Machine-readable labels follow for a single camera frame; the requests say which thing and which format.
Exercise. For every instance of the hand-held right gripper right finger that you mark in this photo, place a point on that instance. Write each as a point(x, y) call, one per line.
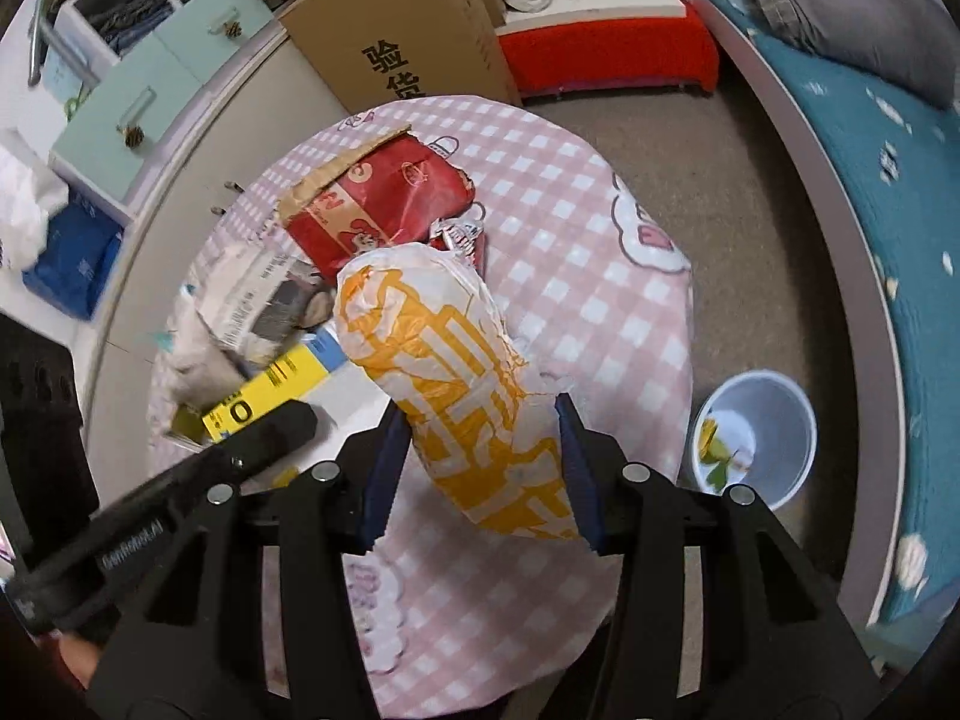
point(577, 480)

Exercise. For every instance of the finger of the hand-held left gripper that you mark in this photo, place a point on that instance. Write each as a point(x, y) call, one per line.
point(274, 431)

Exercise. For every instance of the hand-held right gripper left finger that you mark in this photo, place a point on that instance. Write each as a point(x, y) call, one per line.
point(386, 465)

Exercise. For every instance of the yellow box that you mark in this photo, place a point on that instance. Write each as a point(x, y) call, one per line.
point(277, 382)

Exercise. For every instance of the beige paper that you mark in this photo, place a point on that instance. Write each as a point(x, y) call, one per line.
point(199, 367)

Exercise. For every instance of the orange and white paper bag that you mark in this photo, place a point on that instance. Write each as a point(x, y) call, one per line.
point(450, 360)

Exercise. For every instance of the newspaper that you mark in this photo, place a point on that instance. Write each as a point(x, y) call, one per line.
point(259, 292)

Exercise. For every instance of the yellow-green scrap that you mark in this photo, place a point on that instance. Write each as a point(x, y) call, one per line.
point(720, 450)

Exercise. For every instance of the white waste bin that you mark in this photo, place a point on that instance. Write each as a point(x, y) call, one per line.
point(780, 420)

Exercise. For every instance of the red and white small wrapper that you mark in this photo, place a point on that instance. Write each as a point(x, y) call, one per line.
point(461, 240)

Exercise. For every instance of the red torn paper bag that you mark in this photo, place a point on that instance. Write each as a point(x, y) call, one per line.
point(375, 195)

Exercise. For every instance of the black perforated plastic object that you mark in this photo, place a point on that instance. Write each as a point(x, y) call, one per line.
point(37, 420)

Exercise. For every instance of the blue bag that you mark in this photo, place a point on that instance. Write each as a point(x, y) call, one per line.
point(71, 262)

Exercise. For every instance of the white cabinet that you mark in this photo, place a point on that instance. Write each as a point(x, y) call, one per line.
point(217, 127)

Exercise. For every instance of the mint green drawer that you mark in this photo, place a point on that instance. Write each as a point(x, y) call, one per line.
point(120, 127)
point(210, 26)

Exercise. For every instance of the white plastic bag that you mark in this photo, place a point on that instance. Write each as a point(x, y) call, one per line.
point(26, 195)

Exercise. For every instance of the blue bed with pillow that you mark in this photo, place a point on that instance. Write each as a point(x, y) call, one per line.
point(862, 187)

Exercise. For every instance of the large cardboard box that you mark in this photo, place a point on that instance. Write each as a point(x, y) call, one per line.
point(405, 22)

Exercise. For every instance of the red and white storage bench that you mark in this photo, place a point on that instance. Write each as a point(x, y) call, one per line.
point(607, 45)

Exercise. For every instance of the folded jeans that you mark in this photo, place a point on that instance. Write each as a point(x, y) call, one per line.
point(131, 11)

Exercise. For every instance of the white shelf unit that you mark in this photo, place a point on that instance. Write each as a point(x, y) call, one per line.
point(97, 7)

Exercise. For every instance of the metal bar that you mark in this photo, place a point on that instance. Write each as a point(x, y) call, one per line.
point(39, 30)

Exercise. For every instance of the plaid pillow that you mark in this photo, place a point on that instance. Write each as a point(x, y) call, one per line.
point(772, 4)

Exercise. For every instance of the grey blanket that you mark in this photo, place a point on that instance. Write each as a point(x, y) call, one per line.
point(847, 7)

